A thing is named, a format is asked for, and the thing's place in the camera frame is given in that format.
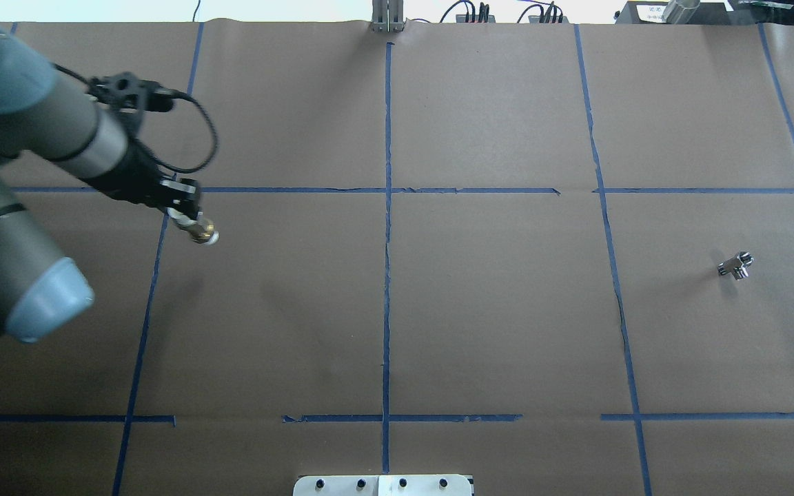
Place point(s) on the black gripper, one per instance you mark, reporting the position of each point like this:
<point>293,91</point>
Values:
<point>136,176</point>

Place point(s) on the white PPR pipe brass fitting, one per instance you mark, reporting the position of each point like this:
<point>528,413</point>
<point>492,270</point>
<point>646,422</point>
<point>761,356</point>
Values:
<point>201,230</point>

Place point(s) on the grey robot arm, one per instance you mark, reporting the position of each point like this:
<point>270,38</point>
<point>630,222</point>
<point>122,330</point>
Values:
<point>89,129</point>

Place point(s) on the chrome tee valve fitting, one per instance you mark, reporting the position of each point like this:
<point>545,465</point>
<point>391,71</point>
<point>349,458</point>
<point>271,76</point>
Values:
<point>737,266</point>

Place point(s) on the dark equipment box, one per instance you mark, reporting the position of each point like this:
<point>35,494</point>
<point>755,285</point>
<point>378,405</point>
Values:
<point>685,13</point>

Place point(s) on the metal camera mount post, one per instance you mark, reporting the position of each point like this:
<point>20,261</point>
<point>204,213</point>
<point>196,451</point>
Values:
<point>387,16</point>

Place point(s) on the black cable plugs left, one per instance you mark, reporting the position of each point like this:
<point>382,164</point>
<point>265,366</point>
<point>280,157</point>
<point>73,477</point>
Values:
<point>468,12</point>

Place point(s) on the black cable plugs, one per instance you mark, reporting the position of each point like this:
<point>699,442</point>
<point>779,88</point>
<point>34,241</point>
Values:
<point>542,12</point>
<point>468,12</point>

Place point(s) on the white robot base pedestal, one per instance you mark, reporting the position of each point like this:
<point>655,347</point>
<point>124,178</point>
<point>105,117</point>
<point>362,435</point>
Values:
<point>399,484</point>

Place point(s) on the black cable plugs right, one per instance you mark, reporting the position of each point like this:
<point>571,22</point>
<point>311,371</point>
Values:
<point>542,12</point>

